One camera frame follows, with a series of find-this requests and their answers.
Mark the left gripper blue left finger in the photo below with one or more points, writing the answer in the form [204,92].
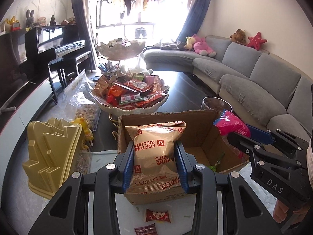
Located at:
[127,166]

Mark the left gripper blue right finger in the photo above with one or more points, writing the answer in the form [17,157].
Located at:
[179,153]

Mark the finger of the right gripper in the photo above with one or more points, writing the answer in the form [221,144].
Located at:
[253,147]
[259,133]

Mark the tan fortune biscuits bag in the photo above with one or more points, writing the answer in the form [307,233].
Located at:
[154,168]

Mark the pink snack bag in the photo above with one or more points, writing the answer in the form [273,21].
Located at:
[228,123]

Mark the green candy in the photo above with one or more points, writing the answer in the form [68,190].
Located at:
[214,167]

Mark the person's right hand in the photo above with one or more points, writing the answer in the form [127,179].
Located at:
[280,212]

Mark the brown cardboard box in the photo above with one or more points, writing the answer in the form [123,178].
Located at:
[200,138]

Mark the grey curved sofa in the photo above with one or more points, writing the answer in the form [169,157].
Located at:
[264,90]

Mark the red white candy packet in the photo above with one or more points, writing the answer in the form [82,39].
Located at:
[159,216]

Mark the purple Costa cookie packet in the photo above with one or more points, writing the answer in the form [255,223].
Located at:
[146,230]

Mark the snack jar with gold lid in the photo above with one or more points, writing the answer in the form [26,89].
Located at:
[54,148]

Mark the white tiered snack bowl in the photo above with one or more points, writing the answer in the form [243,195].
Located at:
[123,92]

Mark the clear plastic bag of nuts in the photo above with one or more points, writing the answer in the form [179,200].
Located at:
[80,103]

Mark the red star pillow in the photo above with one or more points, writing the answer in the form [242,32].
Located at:
[256,41]

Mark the brown plush toy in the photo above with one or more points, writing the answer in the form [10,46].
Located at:
[239,37]

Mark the pink plush toy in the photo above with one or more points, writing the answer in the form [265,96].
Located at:
[199,45]

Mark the piano bench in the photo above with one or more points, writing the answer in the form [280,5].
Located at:
[70,66]

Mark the blue curtain right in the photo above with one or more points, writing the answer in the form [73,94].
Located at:
[197,12]

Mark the blue curtain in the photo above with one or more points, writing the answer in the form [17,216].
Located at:
[81,14]
[197,12]

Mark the flat television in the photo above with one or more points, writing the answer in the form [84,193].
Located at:
[16,69]

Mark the black upright piano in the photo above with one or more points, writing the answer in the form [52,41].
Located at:
[45,44]

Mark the grey bunny figure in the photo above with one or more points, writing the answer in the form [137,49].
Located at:
[29,18]

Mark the blue curtain left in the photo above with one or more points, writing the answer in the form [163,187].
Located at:
[81,14]

